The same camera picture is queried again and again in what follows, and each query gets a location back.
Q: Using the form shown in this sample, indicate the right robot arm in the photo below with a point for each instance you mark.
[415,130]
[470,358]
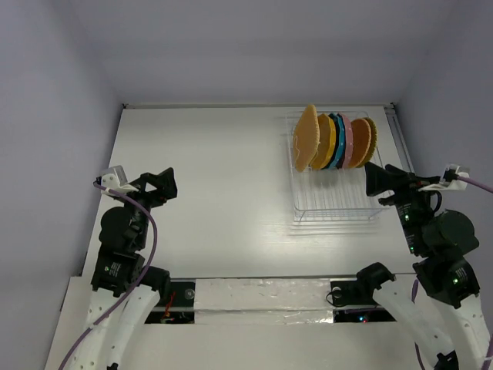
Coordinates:
[443,315]

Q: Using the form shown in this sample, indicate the white foam base strip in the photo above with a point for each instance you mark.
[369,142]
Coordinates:
[262,301]

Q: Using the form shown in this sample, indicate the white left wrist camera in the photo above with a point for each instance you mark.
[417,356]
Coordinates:
[114,178]

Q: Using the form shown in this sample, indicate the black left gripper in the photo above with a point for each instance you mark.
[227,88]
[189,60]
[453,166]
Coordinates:
[164,182]

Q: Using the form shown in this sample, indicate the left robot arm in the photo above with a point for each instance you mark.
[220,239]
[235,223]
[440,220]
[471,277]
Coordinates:
[125,287]

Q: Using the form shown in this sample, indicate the blue polka dot plate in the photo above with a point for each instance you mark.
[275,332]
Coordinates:
[339,144]

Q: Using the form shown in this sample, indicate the yellow polka dot plate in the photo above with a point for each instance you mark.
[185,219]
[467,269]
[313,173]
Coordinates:
[327,142]

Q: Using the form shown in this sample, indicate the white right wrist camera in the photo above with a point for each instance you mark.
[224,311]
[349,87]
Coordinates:
[451,180]

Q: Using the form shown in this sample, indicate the round woven orange tray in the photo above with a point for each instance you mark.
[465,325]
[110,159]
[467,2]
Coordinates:
[361,141]

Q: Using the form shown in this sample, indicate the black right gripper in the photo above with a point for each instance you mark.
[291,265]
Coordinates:
[397,186]

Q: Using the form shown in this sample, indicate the white wire dish rack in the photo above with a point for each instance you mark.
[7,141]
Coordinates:
[328,196]

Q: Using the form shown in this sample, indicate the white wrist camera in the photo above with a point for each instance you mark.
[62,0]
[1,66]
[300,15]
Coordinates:
[451,180]
[114,178]

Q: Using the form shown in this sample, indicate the round woven yellow tray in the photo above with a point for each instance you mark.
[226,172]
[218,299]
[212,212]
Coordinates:
[373,142]

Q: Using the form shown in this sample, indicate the square woven bamboo tray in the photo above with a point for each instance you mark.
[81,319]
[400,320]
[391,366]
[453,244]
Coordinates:
[306,138]

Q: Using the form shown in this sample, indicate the pink polka dot plate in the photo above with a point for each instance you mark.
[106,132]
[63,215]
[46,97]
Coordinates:
[349,141]

